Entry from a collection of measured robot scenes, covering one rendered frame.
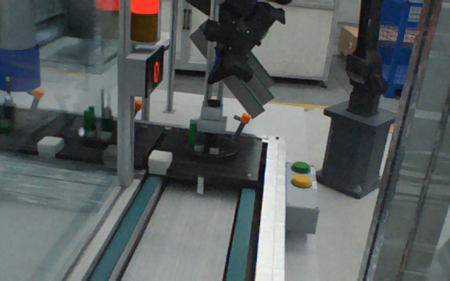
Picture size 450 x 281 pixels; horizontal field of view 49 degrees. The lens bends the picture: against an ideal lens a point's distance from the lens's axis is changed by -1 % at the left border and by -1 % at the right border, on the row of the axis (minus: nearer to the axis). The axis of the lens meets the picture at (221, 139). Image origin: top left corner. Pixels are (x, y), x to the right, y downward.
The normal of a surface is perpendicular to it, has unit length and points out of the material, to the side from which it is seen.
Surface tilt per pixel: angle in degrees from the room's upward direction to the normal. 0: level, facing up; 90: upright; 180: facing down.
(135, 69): 90
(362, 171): 90
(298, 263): 0
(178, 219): 0
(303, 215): 90
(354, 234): 0
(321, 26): 90
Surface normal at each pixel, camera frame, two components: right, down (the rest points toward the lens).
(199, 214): 0.08, -0.92
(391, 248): -0.12, 0.38
